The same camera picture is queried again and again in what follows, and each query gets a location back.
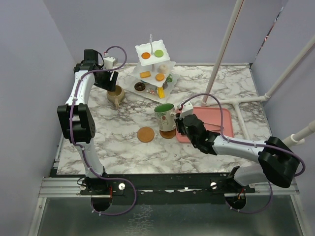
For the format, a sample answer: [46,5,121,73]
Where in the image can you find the sprinkled white cake slice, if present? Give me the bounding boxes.
[146,88,156,95]

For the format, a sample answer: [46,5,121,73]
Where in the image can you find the white round cake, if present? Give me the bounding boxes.
[158,63,169,74]

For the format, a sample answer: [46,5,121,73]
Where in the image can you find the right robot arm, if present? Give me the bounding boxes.
[175,113,302,192]

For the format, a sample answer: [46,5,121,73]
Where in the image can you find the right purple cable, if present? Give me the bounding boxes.
[179,93,306,214]

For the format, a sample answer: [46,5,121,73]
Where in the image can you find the orange round cookie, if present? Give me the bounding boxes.
[156,73,165,81]

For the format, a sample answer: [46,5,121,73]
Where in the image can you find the black steel tongs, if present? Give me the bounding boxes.
[204,123,224,132]

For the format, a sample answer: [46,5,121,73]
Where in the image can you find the brown round cookie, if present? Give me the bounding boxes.
[141,52,151,59]

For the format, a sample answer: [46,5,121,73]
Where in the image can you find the green cake piece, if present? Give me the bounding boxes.
[166,74,173,83]

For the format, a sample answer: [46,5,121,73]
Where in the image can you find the chocolate sprinkled donut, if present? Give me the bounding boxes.
[134,82,146,92]

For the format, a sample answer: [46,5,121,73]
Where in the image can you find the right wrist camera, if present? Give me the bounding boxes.
[178,101,193,118]

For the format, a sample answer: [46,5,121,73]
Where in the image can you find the green macaron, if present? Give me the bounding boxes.
[154,50,164,58]

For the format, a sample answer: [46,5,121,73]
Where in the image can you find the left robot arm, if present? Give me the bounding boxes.
[57,49,118,194]

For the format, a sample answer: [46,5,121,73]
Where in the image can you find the white three-tier cake stand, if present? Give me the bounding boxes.
[127,35,179,103]

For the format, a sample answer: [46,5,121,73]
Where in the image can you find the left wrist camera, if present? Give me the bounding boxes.
[103,57,118,69]

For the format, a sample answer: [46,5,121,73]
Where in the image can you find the wooden coaster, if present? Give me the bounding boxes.
[137,126,155,143]
[159,129,176,139]

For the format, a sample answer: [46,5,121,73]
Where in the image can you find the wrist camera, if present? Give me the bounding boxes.
[178,101,193,118]
[103,57,118,69]

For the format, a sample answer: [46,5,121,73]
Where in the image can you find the aluminium mounting rail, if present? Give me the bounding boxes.
[38,177,300,198]

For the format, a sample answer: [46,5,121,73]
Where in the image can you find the green-inside ceramic mug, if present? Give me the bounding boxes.
[154,103,176,132]

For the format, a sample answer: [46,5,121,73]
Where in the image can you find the yellow layered cake slice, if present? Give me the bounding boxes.
[157,87,165,99]

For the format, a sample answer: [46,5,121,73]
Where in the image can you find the white pvc pipe frame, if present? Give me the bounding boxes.
[201,0,315,146]

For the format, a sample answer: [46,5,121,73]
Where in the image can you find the beige ceramic mug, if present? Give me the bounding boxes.
[106,85,125,109]

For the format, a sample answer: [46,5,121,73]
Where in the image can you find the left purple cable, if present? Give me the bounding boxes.
[69,45,137,217]

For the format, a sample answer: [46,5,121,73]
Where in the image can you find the pink serving tray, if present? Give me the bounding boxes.
[175,106,234,144]

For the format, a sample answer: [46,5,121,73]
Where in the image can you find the square yellow biscuit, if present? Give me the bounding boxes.
[139,71,151,79]

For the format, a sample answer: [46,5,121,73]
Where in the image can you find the purple cable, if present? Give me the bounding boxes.
[179,93,306,214]
[69,45,137,217]

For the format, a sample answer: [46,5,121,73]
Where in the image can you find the dark strawberry cake slice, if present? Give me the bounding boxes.
[162,82,168,89]

